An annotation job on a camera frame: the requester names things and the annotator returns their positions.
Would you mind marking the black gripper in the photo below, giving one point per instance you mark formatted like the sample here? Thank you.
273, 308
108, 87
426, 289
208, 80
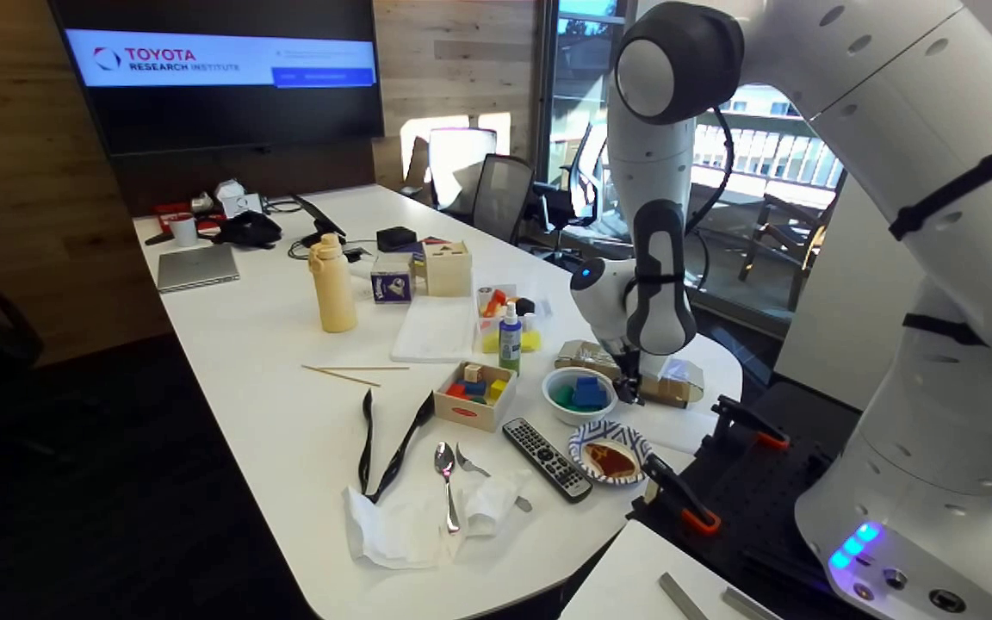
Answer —
628, 369

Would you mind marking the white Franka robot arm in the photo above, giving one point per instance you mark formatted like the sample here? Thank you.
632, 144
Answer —
957, 230

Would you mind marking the wooden box of coloured blocks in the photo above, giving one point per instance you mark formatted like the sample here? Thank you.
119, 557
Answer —
472, 398

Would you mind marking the small grey cube box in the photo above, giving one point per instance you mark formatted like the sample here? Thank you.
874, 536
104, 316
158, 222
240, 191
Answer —
390, 283

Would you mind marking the small black box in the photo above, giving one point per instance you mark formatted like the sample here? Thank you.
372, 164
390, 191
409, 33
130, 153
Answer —
397, 240

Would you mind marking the blue toy blocks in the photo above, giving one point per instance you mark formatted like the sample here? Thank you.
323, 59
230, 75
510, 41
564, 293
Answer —
584, 393

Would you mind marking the blue patterned plate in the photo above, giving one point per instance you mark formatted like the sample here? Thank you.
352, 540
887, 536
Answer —
587, 431

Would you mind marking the white bowl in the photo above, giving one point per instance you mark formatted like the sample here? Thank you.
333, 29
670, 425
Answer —
561, 414

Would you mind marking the brown toy food slice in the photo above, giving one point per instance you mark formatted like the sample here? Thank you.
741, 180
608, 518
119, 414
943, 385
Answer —
612, 460

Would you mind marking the yellow toy block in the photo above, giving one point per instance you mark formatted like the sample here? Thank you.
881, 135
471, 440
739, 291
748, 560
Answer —
533, 344

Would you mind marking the clear plastic toy container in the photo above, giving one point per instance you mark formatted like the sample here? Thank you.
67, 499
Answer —
533, 329

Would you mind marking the black remote control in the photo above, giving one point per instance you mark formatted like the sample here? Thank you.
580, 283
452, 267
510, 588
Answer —
550, 460

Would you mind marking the blue and white glue bottle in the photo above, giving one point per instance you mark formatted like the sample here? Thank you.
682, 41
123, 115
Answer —
510, 344

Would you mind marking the red toy ball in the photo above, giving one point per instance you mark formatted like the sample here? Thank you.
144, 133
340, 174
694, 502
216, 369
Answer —
498, 304

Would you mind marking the clear container lid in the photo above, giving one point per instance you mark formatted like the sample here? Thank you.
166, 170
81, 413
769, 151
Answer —
433, 331

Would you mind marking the metal spoon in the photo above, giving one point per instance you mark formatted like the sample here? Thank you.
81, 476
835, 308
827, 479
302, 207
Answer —
445, 468

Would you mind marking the white flat board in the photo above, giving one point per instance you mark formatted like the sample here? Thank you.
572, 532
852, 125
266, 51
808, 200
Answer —
620, 579

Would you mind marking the black mesh office chair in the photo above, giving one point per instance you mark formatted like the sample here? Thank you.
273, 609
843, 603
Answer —
502, 193

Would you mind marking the grey metal bar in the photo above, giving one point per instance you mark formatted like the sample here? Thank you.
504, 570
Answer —
746, 603
682, 598

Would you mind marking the black tongs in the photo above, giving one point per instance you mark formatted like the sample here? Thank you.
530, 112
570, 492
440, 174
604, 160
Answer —
406, 441

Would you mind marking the wooden chopstick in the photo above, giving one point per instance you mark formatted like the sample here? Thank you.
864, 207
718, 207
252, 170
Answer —
343, 378

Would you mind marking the white napkin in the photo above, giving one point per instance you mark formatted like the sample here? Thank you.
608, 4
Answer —
388, 540

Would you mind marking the cream squeeze bottle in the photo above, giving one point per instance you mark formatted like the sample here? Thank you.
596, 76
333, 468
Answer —
333, 293

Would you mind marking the black bag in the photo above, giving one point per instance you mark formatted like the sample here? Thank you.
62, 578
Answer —
250, 230

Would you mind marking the white device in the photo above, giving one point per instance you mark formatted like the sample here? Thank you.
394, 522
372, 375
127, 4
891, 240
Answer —
237, 199

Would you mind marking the grey laptop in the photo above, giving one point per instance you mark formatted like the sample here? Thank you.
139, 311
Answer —
199, 267

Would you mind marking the white cup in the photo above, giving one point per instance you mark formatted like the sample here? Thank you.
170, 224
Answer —
185, 230

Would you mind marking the red object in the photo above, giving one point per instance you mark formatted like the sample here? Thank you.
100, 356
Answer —
170, 212

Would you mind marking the glass window black frame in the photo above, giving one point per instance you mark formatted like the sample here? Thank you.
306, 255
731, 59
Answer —
584, 71

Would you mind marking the wall television screen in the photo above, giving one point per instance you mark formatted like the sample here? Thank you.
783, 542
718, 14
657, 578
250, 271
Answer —
221, 71

